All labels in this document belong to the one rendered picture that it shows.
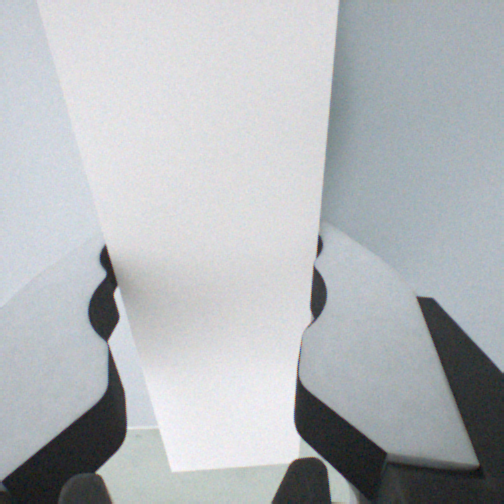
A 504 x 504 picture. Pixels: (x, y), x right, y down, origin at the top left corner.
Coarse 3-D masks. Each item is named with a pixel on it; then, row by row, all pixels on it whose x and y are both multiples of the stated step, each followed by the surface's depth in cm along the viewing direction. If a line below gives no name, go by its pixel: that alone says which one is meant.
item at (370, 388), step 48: (336, 240) 10; (336, 288) 8; (384, 288) 8; (336, 336) 7; (384, 336) 7; (336, 384) 6; (384, 384) 6; (432, 384) 6; (336, 432) 6; (384, 432) 5; (432, 432) 5
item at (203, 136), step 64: (64, 0) 7; (128, 0) 7; (192, 0) 7; (256, 0) 7; (320, 0) 7; (64, 64) 8; (128, 64) 8; (192, 64) 8; (256, 64) 8; (320, 64) 8; (128, 128) 8; (192, 128) 8; (256, 128) 8; (320, 128) 9; (128, 192) 9; (192, 192) 9; (256, 192) 9; (320, 192) 9; (128, 256) 10; (192, 256) 10; (256, 256) 10; (128, 320) 11; (192, 320) 12; (256, 320) 12; (192, 384) 13; (256, 384) 14; (192, 448) 16; (256, 448) 16
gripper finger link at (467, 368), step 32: (448, 320) 7; (448, 352) 7; (480, 352) 7; (480, 384) 6; (480, 416) 6; (480, 448) 5; (384, 480) 5; (416, 480) 5; (448, 480) 5; (480, 480) 5
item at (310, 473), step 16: (304, 464) 5; (320, 464) 5; (80, 480) 5; (96, 480) 5; (288, 480) 5; (304, 480) 5; (320, 480) 5; (64, 496) 5; (80, 496) 5; (96, 496) 5; (288, 496) 5; (304, 496) 5; (320, 496) 5
